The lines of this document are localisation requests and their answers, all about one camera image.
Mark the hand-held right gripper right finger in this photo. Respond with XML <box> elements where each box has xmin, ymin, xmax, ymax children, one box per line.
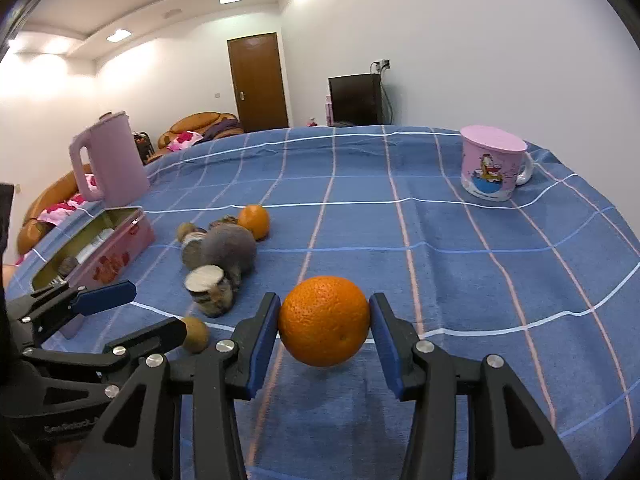
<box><xmin>367</xmin><ymin>292</ymin><xmax>583</xmax><ymax>480</ymax></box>

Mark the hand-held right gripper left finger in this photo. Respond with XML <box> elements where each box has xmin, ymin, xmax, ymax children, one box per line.
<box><xmin>65</xmin><ymin>292</ymin><xmax>282</xmax><ymax>480</ymax></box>

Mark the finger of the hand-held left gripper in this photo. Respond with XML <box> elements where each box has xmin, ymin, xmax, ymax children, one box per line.
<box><xmin>22</xmin><ymin>317</ymin><xmax>189</xmax><ymax>397</ymax></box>
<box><xmin>6</xmin><ymin>280</ymin><xmax>138</xmax><ymax>350</ymax></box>

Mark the brown kiwi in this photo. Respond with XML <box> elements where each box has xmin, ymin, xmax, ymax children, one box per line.
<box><xmin>176</xmin><ymin>222</ymin><xmax>207</xmax><ymax>243</ymax></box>
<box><xmin>179</xmin><ymin>316</ymin><xmax>211</xmax><ymax>353</ymax></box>

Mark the pink tin box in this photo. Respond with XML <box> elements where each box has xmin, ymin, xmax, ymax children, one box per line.
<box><xmin>30</xmin><ymin>205</ymin><xmax>157</xmax><ymax>340</ymax></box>

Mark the large orange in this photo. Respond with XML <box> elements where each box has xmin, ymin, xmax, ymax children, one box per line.
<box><xmin>278</xmin><ymin>276</ymin><xmax>371</xmax><ymax>367</ymax></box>

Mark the blue checked blanket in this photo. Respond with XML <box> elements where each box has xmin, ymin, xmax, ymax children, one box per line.
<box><xmin>5</xmin><ymin>125</ymin><xmax>640</xmax><ymax>480</ymax></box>

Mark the grey plush toy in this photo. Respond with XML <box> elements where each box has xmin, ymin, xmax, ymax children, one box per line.
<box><xmin>200</xmin><ymin>224</ymin><xmax>258</xmax><ymax>288</ymax></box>

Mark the pink floral cushion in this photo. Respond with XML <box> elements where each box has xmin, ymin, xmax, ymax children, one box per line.
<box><xmin>37</xmin><ymin>172</ymin><xmax>106</xmax><ymax>226</ymax></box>
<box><xmin>166</xmin><ymin>131</ymin><xmax>203</xmax><ymax>153</ymax></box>

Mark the orange leather sofa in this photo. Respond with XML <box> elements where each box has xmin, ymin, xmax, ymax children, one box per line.
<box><xmin>17</xmin><ymin>162</ymin><xmax>96</xmax><ymax>256</ymax></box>
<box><xmin>157</xmin><ymin>112</ymin><xmax>241</xmax><ymax>153</ymax></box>

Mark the small orange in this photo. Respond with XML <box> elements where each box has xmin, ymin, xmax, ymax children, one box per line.
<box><xmin>237</xmin><ymin>204</ymin><xmax>271</xmax><ymax>241</ymax></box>

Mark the pink electric kettle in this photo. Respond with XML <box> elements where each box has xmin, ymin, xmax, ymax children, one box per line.
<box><xmin>69</xmin><ymin>111</ymin><xmax>151</xmax><ymax>208</ymax></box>

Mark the pink cartoon mug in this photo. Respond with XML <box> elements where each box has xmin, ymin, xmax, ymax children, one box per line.
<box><xmin>460</xmin><ymin>135</ymin><xmax>535</xmax><ymax>203</ymax></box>

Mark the dark purple clothing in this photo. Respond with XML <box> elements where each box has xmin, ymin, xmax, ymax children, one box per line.
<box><xmin>192</xmin><ymin>119</ymin><xmax>246</xmax><ymax>145</ymax></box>

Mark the pink mug lid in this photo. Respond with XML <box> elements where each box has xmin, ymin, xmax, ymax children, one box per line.
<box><xmin>460</xmin><ymin>125</ymin><xmax>528</xmax><ymax>152</ymax></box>

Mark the black television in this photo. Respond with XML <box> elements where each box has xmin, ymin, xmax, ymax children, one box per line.
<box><xmin>328</xmin><ymin>73</ymin><xmax>385</xmax><ymax>127</ymax></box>

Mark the brown wooden door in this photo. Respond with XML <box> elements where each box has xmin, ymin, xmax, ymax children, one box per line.
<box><xmin>227</xmin><ymin>33</ymin><xmax>291</xmax><ymax>133</ymax></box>

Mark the black power cable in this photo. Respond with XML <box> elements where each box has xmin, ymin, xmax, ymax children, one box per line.
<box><xmin>370</xmin><ymin>61</ymin><xmax>396</xmax><ymax>126</ymax></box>

